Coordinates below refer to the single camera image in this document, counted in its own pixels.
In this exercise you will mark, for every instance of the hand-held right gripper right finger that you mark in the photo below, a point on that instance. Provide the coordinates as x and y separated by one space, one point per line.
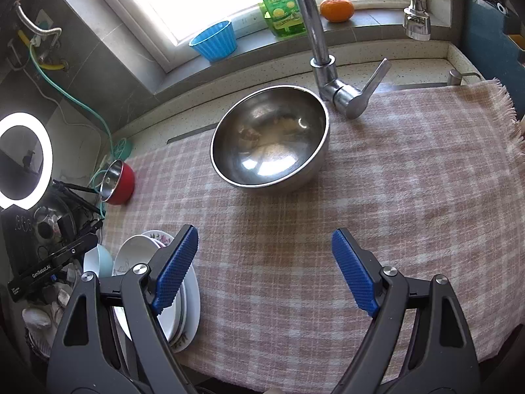
354 271

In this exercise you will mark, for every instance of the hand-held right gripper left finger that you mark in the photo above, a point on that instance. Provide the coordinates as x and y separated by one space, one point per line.
176 271

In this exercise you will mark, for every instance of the large floral plate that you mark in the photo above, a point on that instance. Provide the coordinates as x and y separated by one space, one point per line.
196 299

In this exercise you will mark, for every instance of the small floral plate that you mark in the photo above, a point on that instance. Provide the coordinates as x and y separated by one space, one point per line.
162 238

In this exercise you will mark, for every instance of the white oval plate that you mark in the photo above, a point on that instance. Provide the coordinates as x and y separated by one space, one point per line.
135 254

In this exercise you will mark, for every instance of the light blue bowl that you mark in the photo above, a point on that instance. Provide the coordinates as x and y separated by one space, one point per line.
98 260

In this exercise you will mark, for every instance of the red steel-lined bowl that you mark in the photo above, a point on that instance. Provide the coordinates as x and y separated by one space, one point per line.
121 184

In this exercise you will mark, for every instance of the large steel bowl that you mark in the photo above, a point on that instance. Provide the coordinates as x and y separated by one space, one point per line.
270 147

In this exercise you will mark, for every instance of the person's left hand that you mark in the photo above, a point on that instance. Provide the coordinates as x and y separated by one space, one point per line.
37 320

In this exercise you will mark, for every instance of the black power station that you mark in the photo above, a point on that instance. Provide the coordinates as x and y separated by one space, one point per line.
16 238

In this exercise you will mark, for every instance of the steel kettle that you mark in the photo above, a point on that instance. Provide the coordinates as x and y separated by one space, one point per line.
53 221

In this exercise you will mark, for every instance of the pink plaid cloth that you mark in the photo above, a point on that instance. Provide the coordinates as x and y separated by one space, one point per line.
328 213

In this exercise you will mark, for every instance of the black tripod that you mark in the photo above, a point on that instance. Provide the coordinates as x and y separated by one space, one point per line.
78 195

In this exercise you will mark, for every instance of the teal power strip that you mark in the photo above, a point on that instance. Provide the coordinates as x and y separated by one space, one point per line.
123 150

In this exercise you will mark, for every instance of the yellow pipe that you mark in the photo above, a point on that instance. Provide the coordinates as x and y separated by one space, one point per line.
49 65

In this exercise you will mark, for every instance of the steel soap dispenser pump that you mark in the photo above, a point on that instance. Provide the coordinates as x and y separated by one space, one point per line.
457 77

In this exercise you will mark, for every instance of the blue fluted silicone cup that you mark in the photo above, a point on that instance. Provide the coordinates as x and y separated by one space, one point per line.
215 41

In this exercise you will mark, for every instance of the chrome kitchen faucet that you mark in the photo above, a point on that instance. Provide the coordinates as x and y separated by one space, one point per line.
316 28

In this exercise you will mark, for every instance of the orange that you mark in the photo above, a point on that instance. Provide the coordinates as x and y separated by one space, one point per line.
337 9

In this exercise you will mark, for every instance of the blue knife holder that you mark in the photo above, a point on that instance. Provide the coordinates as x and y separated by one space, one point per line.
488 37

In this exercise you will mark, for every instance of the white framed window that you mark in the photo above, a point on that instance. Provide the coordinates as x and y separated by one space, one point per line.
205 0

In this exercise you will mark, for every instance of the green dish soap bottle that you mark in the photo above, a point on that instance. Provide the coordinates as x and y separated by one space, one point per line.
279 0

